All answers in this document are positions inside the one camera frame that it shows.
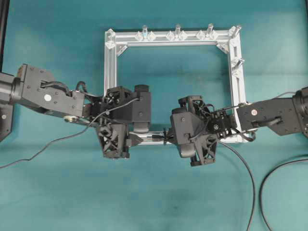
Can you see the black vertical rail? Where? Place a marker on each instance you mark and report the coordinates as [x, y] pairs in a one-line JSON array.
[[4, 10]]

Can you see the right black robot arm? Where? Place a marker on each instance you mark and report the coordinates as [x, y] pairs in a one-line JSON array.
[[282, 115]]

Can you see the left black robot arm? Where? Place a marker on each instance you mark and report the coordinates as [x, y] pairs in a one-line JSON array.
[[119, 117]]

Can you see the clear post right side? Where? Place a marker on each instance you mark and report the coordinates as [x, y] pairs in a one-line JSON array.
[[237, 63]]

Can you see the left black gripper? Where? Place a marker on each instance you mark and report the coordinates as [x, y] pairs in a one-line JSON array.
[[113, 136]]

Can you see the aluminium extrusion rectangular frame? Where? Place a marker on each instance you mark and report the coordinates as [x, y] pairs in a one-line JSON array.
[[117, 42]]

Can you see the clear post with blue band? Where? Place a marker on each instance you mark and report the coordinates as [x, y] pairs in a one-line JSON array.
[[145, 32]]

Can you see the clear post corner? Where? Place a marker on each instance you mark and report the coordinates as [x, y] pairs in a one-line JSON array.
[[236, 31]]

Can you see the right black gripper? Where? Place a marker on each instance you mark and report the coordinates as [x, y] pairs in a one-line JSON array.
[[205, 143]]

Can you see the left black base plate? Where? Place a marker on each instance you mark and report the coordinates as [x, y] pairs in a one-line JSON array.
[[6, 120]]

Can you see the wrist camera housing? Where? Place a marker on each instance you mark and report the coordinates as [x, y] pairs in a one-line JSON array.
[[139, 111], [185, 125]]

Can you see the right wrist camera housing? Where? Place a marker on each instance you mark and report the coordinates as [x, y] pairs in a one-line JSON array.
[[185, 125]]

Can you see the left wrist camera housing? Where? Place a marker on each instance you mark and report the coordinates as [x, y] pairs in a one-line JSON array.
[[139, 111]]

